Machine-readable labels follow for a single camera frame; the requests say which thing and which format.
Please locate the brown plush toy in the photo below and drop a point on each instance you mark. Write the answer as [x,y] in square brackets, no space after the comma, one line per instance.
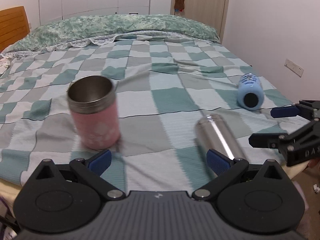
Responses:
[179,5]

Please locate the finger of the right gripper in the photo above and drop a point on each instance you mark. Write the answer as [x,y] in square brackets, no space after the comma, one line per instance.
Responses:
[284,112]
[265,140]

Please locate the silver steel cup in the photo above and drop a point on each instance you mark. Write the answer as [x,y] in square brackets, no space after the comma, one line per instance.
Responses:
[213,133]

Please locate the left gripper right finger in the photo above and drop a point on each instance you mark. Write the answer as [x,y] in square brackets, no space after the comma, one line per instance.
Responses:
[227,171]

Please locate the white wall socket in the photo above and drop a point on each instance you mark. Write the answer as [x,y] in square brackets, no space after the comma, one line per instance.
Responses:
[294,67]

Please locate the wooden headboard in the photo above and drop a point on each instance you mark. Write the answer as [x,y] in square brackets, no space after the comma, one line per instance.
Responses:
[13,26]

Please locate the beige wooden door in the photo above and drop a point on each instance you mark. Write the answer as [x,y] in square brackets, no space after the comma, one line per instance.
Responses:
[209,12]

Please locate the pink steel cup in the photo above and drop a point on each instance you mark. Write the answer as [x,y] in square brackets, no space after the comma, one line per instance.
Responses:
[93,105]

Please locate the green floral quilt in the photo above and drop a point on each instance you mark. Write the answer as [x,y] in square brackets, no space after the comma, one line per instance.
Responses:
[60,33]

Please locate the checkered bed sheet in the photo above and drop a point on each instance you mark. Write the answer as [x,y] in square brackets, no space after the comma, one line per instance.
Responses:
[164,87]

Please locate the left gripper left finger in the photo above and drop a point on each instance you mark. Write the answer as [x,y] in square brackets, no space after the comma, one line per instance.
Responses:
[88,172]

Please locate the light blue ceramic cup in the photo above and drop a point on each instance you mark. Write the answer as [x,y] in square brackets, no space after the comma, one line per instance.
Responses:
[250,92]

